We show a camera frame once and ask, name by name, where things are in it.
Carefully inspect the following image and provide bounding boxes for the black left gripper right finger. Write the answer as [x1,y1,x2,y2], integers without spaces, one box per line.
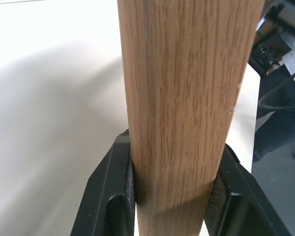
[204,143,284,236]

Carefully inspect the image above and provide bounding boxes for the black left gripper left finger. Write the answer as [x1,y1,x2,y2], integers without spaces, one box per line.
[70,129,136,236]

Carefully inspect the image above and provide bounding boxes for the wooden cylinder rod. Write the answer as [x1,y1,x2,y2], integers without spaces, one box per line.
[117,0,266,236]

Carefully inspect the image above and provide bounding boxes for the black equipment stand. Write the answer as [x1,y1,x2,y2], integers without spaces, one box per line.
[247,40,281,78]

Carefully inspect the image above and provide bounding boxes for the cardboard box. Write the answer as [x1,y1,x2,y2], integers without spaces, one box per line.
[257,18,278,37]

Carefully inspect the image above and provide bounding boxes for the black cable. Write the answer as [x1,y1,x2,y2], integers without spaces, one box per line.
[258,66,295,110]

